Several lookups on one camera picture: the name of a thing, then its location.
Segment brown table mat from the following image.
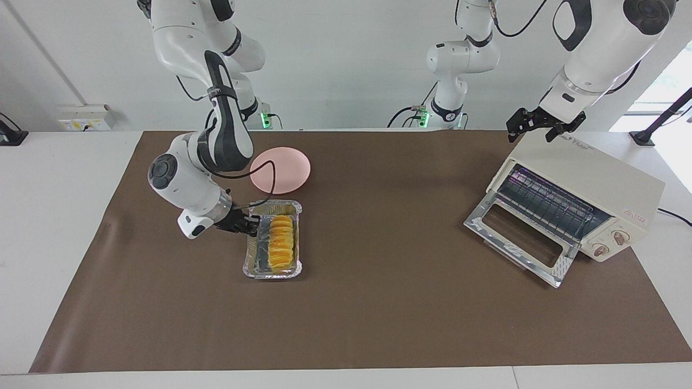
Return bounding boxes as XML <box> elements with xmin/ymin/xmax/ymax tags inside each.
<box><xmin>29</xmin><ymin>129</ymin><xmax>692</xmax><ymax>374</ymax></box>

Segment white toaster oven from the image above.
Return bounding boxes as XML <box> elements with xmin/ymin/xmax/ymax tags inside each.
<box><xmin>464</xmin><ymin>131</ymin><xmax>666</xmax><ymax>289</ymax></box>

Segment aluminium foil tray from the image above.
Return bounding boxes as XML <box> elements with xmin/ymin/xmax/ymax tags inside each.
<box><xmin>242</xmin><ymin>199</ymin><xmax>304</xmax><ymax>280</ymax></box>

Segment oven wire rack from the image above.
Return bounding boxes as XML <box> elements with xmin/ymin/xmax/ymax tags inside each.
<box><xmin>496</xmin><ymin>164</ymin><xmax>613</xmax><ymax>239</ymax></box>

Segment black oven power cable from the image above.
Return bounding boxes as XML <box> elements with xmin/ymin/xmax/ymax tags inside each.
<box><xmin>656</xmin><ymin>207</ymin><xmax>692</xmax><ymax>227</ymax></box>

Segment black left base cables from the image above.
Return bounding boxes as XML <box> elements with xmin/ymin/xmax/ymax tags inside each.
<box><xmin>386</xmin><ymin>80</ymin><xmax>437</xmax><ymax>129</ymax></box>

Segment golden bread loaf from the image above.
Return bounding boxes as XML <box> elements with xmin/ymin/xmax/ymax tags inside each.
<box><xmin>267</xmin><ymin>214</ymin><xmax>298</xmax><ymax>272</ymax></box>

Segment glass oven door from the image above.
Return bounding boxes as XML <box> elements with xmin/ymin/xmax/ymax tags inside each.
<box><xmin>464</xmin><ymin>192</ymin><xmax>581</xmax><ymax>289</ymax></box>

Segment white wall socket box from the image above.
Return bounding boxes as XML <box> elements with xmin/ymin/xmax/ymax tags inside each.
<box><xmin>58</xmin><ymin>104</ymin><xmax>116</xmax><ymax>132</ymax></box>

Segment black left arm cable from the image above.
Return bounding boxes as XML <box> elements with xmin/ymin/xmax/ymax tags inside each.
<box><xmin>485</xmin><ymin>0</ymin><xmax>550</xmax><ymax>39</ymax></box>

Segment black table clamp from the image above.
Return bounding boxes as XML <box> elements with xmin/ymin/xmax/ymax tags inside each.
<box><xmin>0</xmin><ymin>112</ymin><xmax>29</xmax><ymax>147</ymax></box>

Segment pink round plate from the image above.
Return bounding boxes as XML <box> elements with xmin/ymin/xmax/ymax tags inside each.
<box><xmin>249</xmin><ymin>147</ymin><xmax>312</xmax><ymax>196</ymax></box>

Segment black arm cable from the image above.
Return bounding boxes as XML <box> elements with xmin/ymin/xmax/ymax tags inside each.
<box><xmin>485</xmin><ymin>0</ymin><xmax>550</xmax><ymax>39</ymax></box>
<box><xmin>208</xmin><ymin>158</ymin><xmax>277</xmax><ymax>210</ymax></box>

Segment black camera stand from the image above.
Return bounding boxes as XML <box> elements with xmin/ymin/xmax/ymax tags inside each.
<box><xmin>629</xmin><ymin>86</ymin><xmax>692</xmax><ymax>147</ymax></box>

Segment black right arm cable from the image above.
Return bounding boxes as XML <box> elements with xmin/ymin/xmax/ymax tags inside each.
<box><xmin>208</xmin><ymin>158</ymin><xmax>277</xmax><ymax>210</ymax></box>

